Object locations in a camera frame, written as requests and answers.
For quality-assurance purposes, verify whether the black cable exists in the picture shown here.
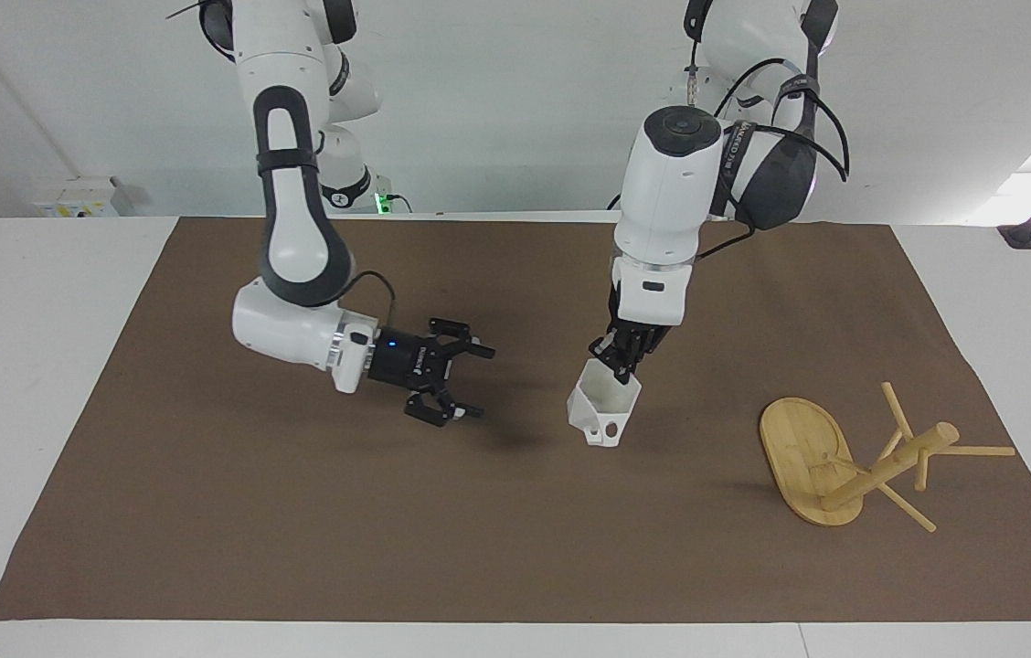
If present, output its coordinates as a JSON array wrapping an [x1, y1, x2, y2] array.
[[344, 270, 399, 335], [691, 57, 851, 264]]

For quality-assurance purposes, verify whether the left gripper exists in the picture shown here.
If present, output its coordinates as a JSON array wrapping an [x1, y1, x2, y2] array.
[[590, 274, 674, 384]]

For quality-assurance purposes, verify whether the white electrical socket box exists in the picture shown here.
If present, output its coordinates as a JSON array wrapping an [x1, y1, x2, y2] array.
[[29, 177, 140, 218]]

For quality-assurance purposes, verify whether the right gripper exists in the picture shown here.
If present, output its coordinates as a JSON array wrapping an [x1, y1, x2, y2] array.
[[368, 317, 496, 429]]

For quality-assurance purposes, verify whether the white angular cup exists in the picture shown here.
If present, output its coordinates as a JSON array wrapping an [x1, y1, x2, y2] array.
[[566, 357, 643, 448]]

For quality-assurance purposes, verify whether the wooden cup rack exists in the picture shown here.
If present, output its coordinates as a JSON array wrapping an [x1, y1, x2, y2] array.
[[759, 381, 1017, 535]]

